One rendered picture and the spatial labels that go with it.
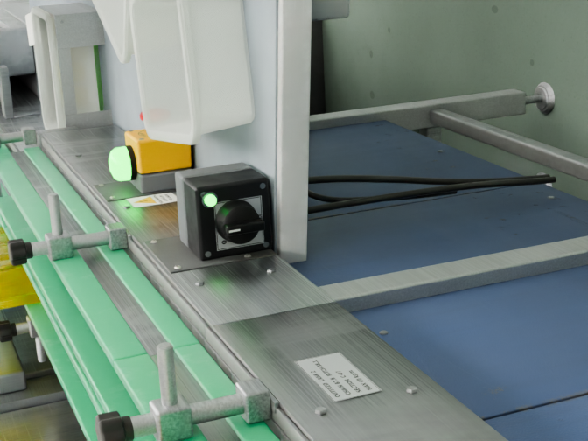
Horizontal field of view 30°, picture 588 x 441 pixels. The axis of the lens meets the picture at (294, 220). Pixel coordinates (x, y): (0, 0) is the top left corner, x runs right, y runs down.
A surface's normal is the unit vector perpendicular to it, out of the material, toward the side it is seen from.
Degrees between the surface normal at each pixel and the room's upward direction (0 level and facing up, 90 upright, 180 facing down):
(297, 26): 90
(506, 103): 90
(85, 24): 90
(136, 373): 90
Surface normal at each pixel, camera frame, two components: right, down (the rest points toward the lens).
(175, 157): 0.37, 0.26
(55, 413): -0.05, -0.95
